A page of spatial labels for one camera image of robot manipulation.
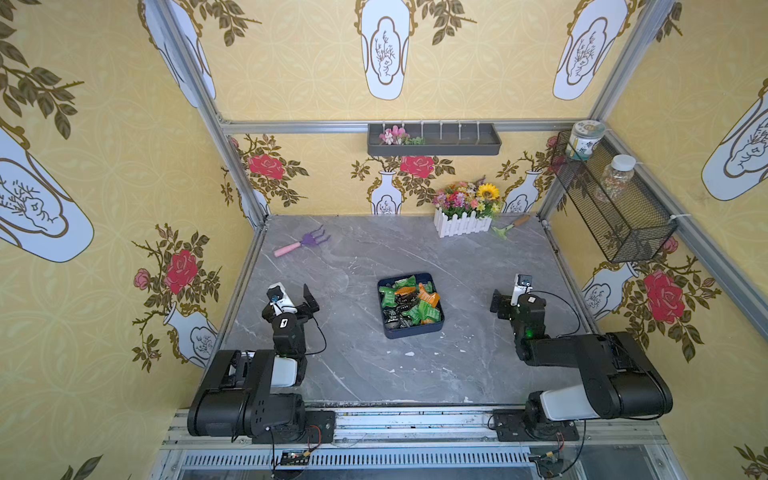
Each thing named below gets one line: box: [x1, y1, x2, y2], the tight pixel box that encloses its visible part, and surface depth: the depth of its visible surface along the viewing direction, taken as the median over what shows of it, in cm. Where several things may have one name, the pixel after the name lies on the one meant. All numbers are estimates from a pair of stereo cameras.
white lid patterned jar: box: [566, 119, 607, 161], surface depth 87 cm
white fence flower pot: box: [434, 207, 493, 238], surface depth 115 cm
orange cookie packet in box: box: [418, 283, 440, 308], surface depth 94 cm
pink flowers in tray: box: [379, 125, 425, 145], surface depth 89 cm
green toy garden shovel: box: [491, 214, 531, 240], surface depth 119 cm
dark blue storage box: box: [377, 272, 445, 339], surface depth 93 cm
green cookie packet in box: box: [402, 300, 442, 326], surface depth 92 cm
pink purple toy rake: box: [274, 224, 331, 257], surface depth 116 cm
